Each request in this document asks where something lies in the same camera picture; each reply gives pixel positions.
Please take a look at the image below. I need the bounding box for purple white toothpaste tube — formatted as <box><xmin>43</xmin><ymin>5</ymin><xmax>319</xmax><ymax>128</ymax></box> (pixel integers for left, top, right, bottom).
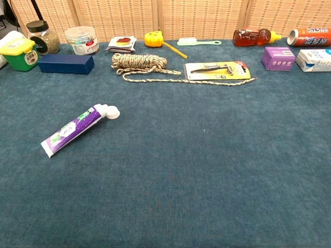
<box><xmin>40</xmin><ymin>103</ymin><xmax>121</xmax><ymax>159</ymax></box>

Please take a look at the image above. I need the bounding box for blue table cloth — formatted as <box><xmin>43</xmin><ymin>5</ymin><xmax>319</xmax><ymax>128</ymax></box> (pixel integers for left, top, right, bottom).
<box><xmin>0</xmin><ymin>38</ymin><xmax>331</xmax><ymax>248</ymax></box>

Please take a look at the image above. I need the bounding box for razor in blister pack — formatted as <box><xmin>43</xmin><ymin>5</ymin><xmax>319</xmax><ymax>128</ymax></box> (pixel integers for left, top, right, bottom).
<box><xmin>184</xmin><ymin>60</ymin><xmax>252</xmax><ymax>81</ymax></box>

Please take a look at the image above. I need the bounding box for mint green brush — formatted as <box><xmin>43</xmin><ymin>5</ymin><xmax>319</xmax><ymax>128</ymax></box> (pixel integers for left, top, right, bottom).
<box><xmin>176</xmin><ymin>37</ymin><xmax>222</xmax><ymax>47</ymax></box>

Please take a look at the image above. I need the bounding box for yellow tape measure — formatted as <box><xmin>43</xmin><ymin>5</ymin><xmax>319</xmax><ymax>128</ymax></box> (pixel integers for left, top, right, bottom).
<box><xmin>144</xmin><ymin>30</ymin><xmax>188</xmax><ymax>59</ymax></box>

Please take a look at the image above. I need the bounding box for white snack packet red cake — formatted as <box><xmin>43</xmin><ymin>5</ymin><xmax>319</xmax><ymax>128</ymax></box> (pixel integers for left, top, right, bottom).
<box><xmin>106</xmin><ymin>36</ymin><xmax>138</xmax><ymax>54</ymax></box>

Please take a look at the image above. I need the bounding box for bamboo folding screen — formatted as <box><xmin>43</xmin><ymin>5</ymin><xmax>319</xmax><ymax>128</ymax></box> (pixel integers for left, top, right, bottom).
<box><xmin>10</xmin><ymin>0</ymin><xmax>331</xmax><ymax>43</ymax></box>

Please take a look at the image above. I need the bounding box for dark blue rectangular box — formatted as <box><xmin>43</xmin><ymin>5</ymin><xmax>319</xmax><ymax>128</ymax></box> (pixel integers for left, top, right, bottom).
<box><xmin>38</xmin><ymin>54</ymin><xmax>95</xmax><ymax>75</ymax></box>

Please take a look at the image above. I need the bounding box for clear plastic tub of clips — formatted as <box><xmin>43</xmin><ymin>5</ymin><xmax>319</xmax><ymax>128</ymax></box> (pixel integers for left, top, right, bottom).
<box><xmin>64</xmin><ymin>26</ymin><xmax>100</xmax><ymax>56</ymax></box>

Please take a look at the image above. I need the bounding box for honey bear bottle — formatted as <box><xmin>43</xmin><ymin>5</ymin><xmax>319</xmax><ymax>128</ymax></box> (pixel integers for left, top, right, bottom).
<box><xmin>232</xmin><ymin>27</ymin><xmax>282</xmax><ymax>48</ymax></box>

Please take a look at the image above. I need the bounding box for small purple box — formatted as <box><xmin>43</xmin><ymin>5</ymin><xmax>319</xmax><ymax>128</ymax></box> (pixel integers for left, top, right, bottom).
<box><xmin>261</xmin><ymin>46</ymin><xmax>296</xmax><ymax>71</ymax></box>

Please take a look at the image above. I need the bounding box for glass jar black lid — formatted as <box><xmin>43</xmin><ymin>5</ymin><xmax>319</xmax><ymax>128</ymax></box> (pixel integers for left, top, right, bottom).
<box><xmin>26</xmin><ymin>20</ymin><xmax>61</xmax><ymax>55</ymax></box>

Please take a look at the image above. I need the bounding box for green box yellow lid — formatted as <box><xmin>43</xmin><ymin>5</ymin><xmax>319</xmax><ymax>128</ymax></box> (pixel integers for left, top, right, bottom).
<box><xmin>0</xmin><ymin>38</ymin><xmax>39</xmax><ymax>72</ymax></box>

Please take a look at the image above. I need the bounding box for white blue milk carton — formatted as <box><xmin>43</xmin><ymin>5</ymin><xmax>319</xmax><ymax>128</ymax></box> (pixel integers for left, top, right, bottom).
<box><xmin>295</xmin><ymin>49</ymin><xmax>331</xmax><ymax>73</ymax></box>

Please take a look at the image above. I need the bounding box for orange soda can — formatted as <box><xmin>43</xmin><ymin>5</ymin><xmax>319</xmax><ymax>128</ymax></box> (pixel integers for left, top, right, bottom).
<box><xmin>287</xmin><ymin>27</ymin><xmax>331</xmax><ymax>47</ymax></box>

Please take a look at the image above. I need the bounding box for black tripod stand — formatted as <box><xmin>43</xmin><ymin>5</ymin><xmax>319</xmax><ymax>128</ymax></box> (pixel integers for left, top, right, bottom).
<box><xmin>30</xmin><ymin>0</ymin><xmax>44</xmax><ymax>21</ymax></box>

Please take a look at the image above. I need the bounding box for coiled braided rope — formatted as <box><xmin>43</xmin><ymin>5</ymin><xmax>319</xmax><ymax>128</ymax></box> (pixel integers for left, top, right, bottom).
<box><xmin>111</xmin><ymin>53</ymin><xmax>258</xmax><ymax>87</ymax></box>

